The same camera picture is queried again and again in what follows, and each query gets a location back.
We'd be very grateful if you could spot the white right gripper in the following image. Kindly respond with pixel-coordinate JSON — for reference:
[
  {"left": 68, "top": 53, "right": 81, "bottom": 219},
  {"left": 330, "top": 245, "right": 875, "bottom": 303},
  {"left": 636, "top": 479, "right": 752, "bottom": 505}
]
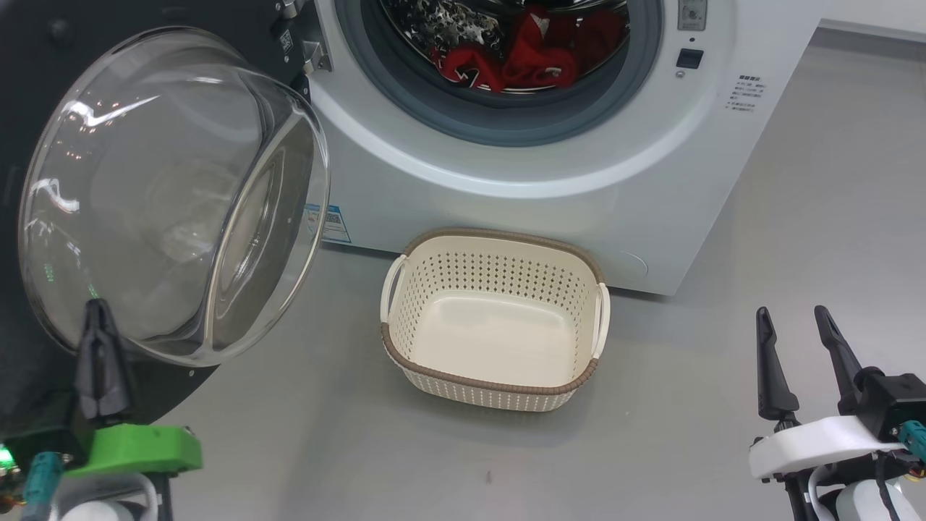
[{"left": 748, "top": 305, "right": 909, "bottom": 483}]

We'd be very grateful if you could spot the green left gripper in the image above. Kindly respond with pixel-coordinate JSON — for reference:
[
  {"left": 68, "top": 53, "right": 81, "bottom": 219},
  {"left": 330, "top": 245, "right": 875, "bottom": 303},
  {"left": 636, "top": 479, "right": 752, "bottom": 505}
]
[{"left": 65, "top": 298, "right": 203, "bottom": 478}]

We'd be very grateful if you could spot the black glass washing machine door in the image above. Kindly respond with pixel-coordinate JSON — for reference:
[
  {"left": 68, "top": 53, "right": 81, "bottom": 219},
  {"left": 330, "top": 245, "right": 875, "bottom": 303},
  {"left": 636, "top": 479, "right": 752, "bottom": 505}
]
[{"left": 0, "top": 0, "right": 332, "bottom": 435}]

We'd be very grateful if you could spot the red basketball jersey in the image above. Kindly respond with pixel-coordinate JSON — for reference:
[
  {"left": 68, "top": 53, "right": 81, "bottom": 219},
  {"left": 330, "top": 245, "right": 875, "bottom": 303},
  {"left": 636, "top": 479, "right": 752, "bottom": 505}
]
[{"left": 432, "top": 6, "right": 627, "bottom": 93}]

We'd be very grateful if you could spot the white front-load washing machine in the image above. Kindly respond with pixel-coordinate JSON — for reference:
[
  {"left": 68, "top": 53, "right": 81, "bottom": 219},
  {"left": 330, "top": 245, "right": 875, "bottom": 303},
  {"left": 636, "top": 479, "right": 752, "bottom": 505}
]
[{"left": 275, "top": 0, "right": 833, "bottom": 297}]

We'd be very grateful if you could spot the cream perforated laundry basket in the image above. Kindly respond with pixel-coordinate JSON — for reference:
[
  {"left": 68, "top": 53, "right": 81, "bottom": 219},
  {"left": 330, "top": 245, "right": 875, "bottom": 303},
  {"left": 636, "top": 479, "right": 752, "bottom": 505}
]
[{"left": 380, "top": 228, "right": 612, "bottom": 413}]

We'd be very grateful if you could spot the metal door hinge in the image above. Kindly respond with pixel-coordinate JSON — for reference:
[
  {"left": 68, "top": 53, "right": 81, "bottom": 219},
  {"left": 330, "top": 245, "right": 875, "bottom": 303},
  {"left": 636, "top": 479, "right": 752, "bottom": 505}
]
[{"left": 271, "top": 0, "right": 335, "bottom": 77}]

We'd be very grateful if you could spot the grey rubber door gasket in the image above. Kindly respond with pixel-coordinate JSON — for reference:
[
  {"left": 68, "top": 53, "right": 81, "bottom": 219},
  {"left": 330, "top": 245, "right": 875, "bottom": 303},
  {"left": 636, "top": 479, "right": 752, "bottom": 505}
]
[{"left": 334, "top": 0, "right": 665, "bottom": 148}]

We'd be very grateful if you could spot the blue energy label sticker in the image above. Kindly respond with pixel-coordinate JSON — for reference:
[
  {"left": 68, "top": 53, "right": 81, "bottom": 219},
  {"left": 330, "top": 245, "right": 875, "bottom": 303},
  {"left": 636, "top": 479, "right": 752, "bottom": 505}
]
[{"left": 304, "top": 204, "right": 354, "bottom": 245}]

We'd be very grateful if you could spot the black printed text label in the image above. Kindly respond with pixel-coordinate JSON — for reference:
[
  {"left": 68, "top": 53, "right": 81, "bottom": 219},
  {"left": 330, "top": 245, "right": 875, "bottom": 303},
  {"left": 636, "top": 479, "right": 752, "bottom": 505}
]
[{"left": 726, "top": 72, "right": 770, "bottom": 115}]

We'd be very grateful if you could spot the grey warning sticker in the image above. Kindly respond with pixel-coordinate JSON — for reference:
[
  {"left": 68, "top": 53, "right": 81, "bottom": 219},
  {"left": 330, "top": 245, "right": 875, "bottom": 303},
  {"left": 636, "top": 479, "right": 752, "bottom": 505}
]
[{"left": 677, "top": 0, "right": 708, "bottom": 32}]

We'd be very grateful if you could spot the steel perforated washer drum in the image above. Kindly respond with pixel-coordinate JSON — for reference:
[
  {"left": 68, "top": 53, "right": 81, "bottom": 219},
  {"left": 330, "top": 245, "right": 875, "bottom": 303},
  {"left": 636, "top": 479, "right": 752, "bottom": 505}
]
[{"left": 380, "top": 0, "right": 632, "bottom": 95}]

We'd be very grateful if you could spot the teal left cable connector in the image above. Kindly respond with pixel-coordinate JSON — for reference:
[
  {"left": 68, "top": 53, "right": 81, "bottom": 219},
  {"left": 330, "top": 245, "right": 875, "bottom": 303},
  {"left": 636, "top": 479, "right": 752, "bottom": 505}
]
[{"left": 20, "top": 452, "right": 64, "bottom": 521}]

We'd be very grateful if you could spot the teal cable connector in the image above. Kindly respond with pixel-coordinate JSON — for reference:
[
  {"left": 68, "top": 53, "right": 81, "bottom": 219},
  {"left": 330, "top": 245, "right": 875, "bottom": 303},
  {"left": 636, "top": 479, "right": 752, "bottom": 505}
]
[
  {"left": 899, "top": 420, "right": 926, "bottom": 465},
  {"left": 20, "top": 452, "right": 64, "bottom": 521}
]

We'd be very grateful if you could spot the teal right cable connector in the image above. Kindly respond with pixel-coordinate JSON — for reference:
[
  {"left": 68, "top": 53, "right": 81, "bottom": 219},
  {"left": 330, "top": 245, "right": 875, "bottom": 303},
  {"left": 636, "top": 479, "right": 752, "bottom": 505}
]
[{"left": 899, "top": 420, "right": 926, "bottom": 465}]

